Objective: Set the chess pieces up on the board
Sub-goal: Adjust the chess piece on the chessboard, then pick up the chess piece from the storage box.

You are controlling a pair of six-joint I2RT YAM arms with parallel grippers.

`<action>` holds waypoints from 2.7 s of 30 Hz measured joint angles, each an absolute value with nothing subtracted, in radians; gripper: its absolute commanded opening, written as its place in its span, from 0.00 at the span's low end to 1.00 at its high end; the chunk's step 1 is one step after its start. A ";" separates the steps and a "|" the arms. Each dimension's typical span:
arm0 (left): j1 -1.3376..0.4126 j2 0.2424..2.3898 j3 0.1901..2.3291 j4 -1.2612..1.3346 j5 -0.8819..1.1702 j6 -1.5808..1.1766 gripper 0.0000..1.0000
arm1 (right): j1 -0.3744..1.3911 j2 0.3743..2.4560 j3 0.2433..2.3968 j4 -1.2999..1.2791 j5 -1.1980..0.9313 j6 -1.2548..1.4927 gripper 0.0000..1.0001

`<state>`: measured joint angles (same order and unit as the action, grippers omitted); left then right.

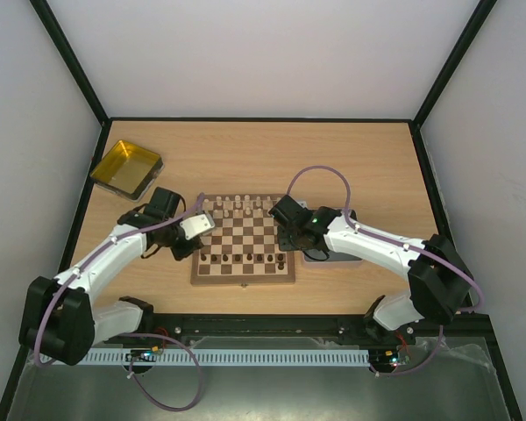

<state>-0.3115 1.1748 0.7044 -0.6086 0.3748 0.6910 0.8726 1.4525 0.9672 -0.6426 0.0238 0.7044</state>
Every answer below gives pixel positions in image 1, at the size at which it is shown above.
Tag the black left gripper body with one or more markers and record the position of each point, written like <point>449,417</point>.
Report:
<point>179,253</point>

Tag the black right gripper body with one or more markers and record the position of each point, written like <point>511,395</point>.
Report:
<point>285,237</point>

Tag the wooden chess board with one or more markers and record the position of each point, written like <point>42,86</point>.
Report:
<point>255,232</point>

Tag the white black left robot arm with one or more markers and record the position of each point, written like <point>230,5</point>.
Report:
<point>59,321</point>

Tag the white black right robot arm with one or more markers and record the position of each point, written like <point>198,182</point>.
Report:
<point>438,278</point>

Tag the left control circuit board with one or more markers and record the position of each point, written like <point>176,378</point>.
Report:
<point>148,355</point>

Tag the control circuit board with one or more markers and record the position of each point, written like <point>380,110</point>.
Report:
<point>148,355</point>
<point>388,358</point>

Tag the right control circuit board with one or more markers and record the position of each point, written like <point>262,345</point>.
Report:
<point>388,358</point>

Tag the dark rook piece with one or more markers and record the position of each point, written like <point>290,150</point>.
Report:
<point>281,261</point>

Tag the silver metal tin tray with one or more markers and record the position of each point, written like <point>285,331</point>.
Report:
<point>333,256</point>

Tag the yellow metal tin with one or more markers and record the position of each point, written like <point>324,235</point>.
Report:
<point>127,170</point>

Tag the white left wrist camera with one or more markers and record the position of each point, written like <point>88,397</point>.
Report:
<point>197,225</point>

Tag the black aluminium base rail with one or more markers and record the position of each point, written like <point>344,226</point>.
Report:
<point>341,329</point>

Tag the white slotted cable duct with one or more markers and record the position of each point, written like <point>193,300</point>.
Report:
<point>237,357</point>

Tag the black enclosure frame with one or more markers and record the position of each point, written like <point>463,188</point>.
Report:
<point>467,36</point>

